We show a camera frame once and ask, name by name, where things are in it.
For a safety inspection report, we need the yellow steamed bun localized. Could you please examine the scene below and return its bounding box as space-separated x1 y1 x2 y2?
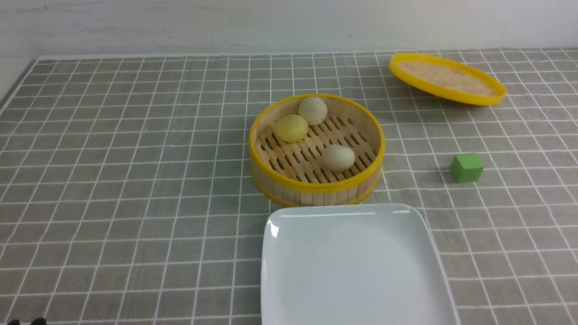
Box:
275 114 309 143

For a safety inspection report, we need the smooth white steamed bun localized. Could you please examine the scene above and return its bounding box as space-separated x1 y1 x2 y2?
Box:
321 144 355 173

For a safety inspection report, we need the white pleated steamed bun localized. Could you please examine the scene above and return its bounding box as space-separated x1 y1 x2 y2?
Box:
298 96 328 127

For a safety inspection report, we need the white square plate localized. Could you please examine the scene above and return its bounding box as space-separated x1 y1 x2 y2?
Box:
260 204 460 325

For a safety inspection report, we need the bamboo steamer basket yellow rim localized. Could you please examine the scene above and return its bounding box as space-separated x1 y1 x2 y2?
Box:
248 94 386 206

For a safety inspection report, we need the grey checked tablecloth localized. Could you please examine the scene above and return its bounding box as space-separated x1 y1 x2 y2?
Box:
0 48 578 325

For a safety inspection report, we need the yellow rimmed bamboo steamer lid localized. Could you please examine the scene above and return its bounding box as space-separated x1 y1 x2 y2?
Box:
389 53 507 106

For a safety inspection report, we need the green cube block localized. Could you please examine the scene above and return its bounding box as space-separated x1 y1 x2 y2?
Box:
450 153 485 183

